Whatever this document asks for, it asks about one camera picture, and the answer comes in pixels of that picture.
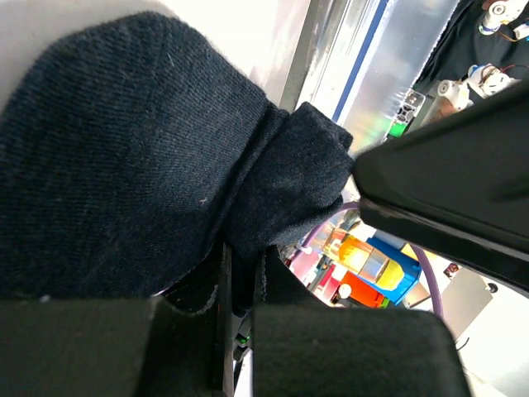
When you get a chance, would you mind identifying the aluminium frame rail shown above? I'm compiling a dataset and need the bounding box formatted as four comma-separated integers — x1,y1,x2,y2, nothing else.
279,1,457,151

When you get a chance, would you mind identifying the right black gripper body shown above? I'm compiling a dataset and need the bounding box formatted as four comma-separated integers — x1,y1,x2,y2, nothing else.
353,82,528,294

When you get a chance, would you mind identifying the colourful background clutter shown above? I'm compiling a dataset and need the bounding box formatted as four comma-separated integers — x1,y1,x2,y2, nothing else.
286,210,498,318

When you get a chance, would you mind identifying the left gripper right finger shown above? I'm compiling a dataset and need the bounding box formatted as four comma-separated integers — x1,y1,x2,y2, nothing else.
254,246,327,397

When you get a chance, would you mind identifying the navy patterned sock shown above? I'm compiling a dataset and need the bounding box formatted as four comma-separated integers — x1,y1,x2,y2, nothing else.
1,12,353,316

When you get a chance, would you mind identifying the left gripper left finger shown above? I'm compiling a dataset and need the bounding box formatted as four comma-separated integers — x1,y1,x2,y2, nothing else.
136,243,234,396

